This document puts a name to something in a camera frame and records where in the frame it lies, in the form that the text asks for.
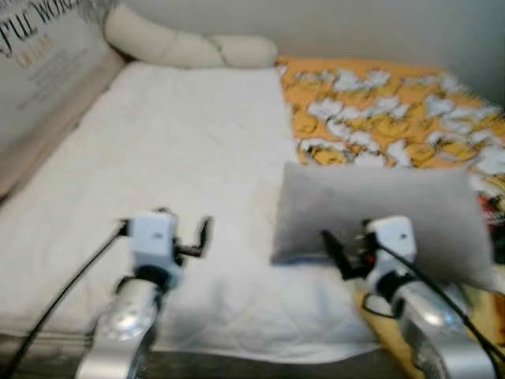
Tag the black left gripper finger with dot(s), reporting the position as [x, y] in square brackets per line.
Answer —
[203, 235]

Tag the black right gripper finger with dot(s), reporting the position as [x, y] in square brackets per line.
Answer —
[366, 231]
[331, 251]

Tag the grey plush pillow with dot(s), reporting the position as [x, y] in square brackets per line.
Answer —
[379, 197]

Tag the dark cover book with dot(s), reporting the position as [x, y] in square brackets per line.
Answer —
[495, 229]

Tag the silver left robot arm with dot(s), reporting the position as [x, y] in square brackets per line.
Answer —
[126, 324]

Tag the white quilted mattress pad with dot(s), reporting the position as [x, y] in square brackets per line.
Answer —
[158, 158]

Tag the yellow cartoon print blanket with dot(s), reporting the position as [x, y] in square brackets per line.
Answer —
[379, 103]

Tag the grey quilted mattress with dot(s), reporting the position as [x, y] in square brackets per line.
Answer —
[237, 370]

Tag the beige segmented bolster cushion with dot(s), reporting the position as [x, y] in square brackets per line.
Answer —
[173, 43]

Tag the grey printed headboard fabric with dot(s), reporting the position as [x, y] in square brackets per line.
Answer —
[39, 71]

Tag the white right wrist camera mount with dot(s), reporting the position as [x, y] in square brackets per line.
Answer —
[390, 241]

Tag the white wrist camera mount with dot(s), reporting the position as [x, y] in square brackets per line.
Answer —
[390, 241]
[151, 237]

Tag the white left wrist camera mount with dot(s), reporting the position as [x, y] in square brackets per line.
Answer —
[151, 237]

